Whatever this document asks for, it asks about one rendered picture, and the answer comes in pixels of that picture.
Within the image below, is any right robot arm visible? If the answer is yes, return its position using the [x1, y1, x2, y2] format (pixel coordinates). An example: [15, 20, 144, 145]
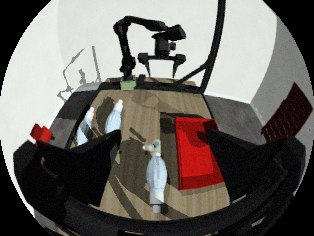
[113, 16, 186, 81]

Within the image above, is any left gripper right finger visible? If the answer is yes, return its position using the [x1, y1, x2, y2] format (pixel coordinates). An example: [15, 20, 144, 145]
[207, 128, 286, 201]

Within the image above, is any red tray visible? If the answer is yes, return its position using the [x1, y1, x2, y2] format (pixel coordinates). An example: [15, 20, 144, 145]
[174, 117, 224, 190]

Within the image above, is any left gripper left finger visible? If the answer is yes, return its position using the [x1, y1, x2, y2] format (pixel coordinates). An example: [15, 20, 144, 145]
[36, 129, 122, 207]

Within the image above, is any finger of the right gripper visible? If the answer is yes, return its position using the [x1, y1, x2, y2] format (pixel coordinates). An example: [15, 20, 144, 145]
[141, 59, 150, 75]
[172, 60, 183, 77]

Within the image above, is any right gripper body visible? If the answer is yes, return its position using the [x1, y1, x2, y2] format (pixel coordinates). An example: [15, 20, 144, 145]
[137, 41, 186, 64]

